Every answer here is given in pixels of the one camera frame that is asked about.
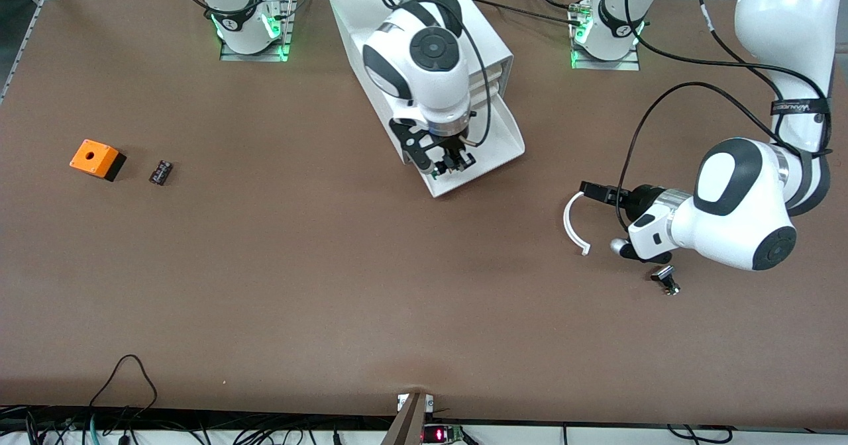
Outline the tangled black cable bundle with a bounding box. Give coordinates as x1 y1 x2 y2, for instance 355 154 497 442
0 405 398 445

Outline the thin black looped cable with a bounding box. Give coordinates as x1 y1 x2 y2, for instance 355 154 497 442
89 354 158 426

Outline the black cable to arm base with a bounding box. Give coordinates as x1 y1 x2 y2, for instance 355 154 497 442
470 0 584 27

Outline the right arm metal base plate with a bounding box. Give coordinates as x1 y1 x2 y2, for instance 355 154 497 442
220 0 297 62

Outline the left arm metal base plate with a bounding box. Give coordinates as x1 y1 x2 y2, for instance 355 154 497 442
570 1 641 71

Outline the white drawer cabinet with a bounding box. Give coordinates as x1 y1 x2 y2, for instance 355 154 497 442
328 0 515 168

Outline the white half-ring clip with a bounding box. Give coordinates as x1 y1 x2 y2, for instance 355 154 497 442
563 192 592 257

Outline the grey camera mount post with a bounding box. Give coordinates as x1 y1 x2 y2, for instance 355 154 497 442
381 392 431 445

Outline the device with red display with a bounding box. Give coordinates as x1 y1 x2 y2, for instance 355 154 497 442
422 425 464 444

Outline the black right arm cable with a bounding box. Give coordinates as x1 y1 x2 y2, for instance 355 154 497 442
358 0 494 148

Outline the orange box with black base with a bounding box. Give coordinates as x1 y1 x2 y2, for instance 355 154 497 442
70 139 127 182

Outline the black knob switch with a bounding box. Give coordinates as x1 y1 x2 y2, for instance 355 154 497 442
651 266 681 297

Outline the aluminium table frame rail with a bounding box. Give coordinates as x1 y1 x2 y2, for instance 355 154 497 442
0 0 65 101

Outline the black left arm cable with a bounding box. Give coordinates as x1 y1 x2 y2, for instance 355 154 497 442
616 0 832 234

